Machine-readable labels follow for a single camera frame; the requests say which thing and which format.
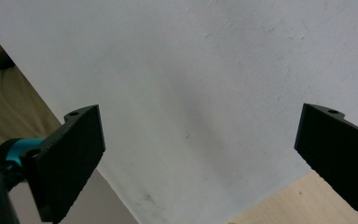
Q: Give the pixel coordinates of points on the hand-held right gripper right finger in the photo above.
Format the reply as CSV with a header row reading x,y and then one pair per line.
x,y
338,149

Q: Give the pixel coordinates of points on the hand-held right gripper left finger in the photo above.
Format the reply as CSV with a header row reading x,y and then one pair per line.
x,y
66,161

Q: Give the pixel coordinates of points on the olive cloth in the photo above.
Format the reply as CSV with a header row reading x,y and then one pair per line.
x,y
9,105

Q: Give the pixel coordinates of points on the light wooden board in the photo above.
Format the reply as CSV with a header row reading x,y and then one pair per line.
x,y
301,202

